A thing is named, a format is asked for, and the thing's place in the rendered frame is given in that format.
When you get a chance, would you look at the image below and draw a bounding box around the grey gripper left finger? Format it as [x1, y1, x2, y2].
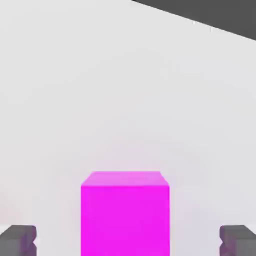
[0, 224, 38, 256]

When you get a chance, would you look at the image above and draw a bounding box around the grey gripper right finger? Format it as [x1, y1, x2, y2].
[219, 224, 256, 256]

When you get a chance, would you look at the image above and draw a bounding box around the small magenta cube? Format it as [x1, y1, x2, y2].
[80, 170, 171, 256]

